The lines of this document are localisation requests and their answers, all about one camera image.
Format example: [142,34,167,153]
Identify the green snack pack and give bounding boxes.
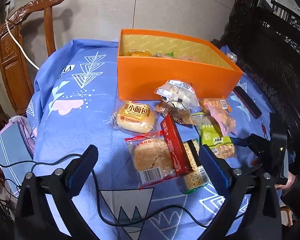
[191,113,235,159]

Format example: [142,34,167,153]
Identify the clear bag white candies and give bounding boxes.
[155,80,199,110]

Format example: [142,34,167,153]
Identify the person right hand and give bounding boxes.
[275,172,296,191]

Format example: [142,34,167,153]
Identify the black thin cable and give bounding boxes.
[0,153,251,229]

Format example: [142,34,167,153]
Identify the dark carved wooden furniture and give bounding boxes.
[213,0,300,140]

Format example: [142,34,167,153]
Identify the green edged soda crackers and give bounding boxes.
[182,140,210,194]

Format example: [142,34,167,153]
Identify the folded blue striped cloth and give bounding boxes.
[0,115,36,197]

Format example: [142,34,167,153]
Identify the small bread bun pack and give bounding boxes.
[112,101,157,134]

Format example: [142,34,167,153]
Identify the brown paper snack pack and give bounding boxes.
[155,101,193,125]

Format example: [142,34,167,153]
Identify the orange round cake pack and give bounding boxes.
[125,131,177,189]

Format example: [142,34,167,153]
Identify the pink wrapped pastry pack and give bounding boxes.
[199,98,236,136]

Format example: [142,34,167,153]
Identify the orange cardboard box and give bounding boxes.
[116,28,244,101]

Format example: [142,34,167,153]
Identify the black phone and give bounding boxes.
[233,86,262,119]

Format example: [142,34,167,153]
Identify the blue patterned tablecloth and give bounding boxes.
[26,38,294,240]

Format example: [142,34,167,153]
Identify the small white can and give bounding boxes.
[226,52,238,64]

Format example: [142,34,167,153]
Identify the red keychain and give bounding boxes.
[261,120,268,140]

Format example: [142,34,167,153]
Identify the wall power socket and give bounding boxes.
[7,0,15,11]

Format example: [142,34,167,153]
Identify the yellow snack pack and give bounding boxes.
[124,49,153,57]

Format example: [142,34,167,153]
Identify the carved wooden chair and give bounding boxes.
[0,0,64,115]

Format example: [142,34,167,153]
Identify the white power cable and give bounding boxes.
[5,18,40,71]

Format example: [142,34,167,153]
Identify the red cracker snack pack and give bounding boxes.
[160,114,192,177]

